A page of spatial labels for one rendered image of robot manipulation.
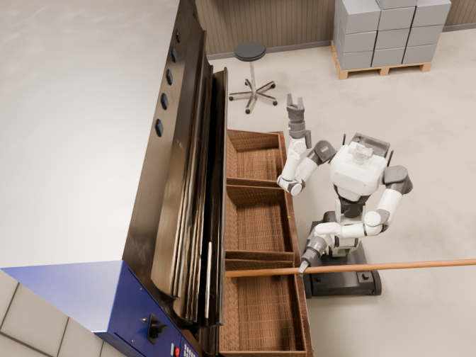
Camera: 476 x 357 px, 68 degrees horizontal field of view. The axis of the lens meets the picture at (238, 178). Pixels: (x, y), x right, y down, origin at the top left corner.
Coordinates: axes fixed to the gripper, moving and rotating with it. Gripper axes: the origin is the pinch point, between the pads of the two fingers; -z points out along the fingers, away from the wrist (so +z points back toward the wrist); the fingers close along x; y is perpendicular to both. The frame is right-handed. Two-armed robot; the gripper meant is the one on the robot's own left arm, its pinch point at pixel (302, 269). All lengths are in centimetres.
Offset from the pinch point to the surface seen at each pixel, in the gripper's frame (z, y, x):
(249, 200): 54, 73, 57
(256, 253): 12, 39, 42
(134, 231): -52, 26, -87
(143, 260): -55, 24, -77
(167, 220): -35, 38, -61
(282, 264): 16, 22, 47
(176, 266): -45, 28, -54
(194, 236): -24, 43, -29
